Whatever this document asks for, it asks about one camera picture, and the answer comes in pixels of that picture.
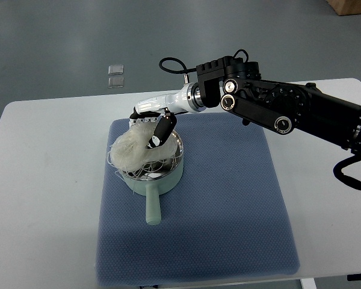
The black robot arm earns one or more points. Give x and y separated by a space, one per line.
235 84

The brown cardboard box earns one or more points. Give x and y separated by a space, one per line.
346 7

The mint green steel pot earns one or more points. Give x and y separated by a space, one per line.
152 189

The blue grey fabric mat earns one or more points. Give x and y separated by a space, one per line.
226 218

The wire steaming rack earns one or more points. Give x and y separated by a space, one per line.
153 170

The upper metal floor plate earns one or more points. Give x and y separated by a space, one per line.
116 69

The white vermicelli nest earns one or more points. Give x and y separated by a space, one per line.
129 152

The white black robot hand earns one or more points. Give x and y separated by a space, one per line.
164 109

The white table leg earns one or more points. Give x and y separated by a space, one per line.
308 283

